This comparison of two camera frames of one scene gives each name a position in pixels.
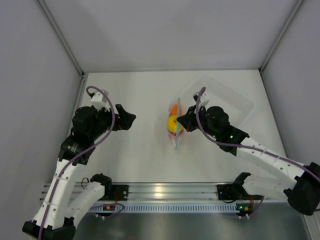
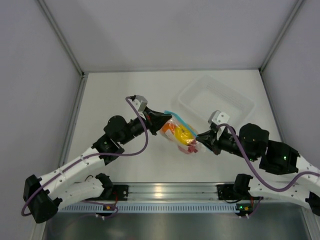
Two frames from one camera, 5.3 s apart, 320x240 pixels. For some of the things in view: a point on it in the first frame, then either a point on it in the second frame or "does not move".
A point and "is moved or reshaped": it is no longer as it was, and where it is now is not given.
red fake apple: [173, 135] -> [189, 148]
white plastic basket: [236, 103] does not move
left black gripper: [127, 118] -> [154, 120]
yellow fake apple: [173, 125] -> [183, 134]
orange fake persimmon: [173, 109] -> [169, 126]
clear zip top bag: [176, 129] is moved or reshaped
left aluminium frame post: [64, 39] does not move
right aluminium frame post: [284, 28] does not move
